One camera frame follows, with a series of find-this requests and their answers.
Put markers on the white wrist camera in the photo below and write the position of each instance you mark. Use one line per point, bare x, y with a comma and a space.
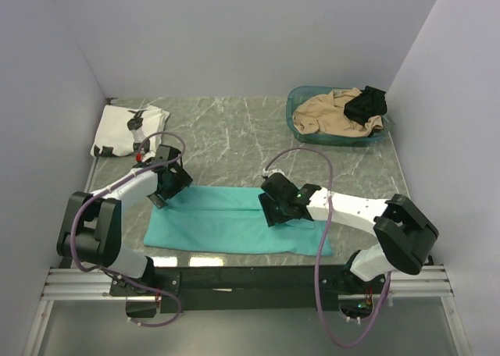
144, 160
266, 173

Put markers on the teal plastic basket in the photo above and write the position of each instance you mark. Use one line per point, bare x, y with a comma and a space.
301, 94

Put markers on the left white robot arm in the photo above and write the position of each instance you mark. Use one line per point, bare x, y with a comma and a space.
92, 224

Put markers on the black t shirt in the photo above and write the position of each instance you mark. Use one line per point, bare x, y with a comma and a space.
371, 102

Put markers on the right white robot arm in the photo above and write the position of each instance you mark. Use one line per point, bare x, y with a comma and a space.
405, 236

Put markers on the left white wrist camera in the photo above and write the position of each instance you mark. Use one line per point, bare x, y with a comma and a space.
144, 160

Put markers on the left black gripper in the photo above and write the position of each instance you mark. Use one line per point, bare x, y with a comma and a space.
181, 179

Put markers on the teal t shirt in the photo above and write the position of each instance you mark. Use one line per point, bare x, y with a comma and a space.
227, 220

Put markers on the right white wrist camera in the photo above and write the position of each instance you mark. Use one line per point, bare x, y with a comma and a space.
266, 173

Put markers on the aluminium rail frame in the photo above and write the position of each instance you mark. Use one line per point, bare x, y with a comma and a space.
229, 141

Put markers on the folded white t shirt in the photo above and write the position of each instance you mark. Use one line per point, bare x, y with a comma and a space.
121, 130

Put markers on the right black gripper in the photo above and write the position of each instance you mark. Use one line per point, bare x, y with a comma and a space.
271, 216

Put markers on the beige t shirt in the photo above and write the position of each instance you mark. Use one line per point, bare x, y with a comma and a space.
324, 114

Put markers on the black base beam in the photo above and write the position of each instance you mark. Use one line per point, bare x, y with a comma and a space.
261, 287

